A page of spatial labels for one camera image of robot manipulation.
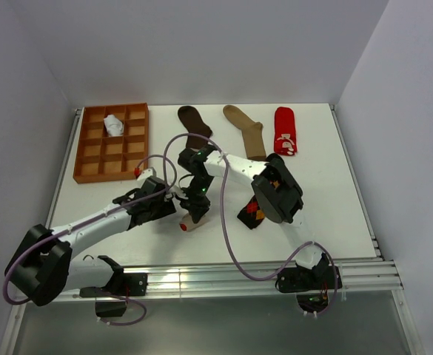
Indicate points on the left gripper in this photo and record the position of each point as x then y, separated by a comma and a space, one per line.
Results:
168, 208

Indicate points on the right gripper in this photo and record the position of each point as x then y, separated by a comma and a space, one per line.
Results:
197, 207

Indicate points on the beige and red reindeer sock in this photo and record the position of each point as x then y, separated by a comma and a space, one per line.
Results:
187, 224

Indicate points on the black orange argyle sock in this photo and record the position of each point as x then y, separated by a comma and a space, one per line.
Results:
251, 215

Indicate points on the white sock with black stripes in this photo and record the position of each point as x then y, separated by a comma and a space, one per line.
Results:
113, 126

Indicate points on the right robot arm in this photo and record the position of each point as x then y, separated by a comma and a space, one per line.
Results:
277, 193

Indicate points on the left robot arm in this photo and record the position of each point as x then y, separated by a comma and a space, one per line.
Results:
45, 263

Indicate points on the orange compartment tray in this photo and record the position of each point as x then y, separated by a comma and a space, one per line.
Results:
102, 157

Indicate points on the dark brown sock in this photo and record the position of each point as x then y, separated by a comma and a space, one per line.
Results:
193, 123

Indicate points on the tan sock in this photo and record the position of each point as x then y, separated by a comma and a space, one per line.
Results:
251, 132

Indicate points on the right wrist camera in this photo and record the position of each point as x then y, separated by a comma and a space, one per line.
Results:
177, 193

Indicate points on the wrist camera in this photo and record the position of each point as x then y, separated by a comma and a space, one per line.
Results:
142, 174
177, 193

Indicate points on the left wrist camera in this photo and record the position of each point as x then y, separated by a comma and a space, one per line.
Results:
142, 174

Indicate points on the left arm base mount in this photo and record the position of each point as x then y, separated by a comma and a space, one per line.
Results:
120, 289

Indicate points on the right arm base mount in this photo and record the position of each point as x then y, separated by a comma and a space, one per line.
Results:
312, 289

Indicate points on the aluminium rail frame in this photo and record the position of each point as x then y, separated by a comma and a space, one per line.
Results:
210, 280

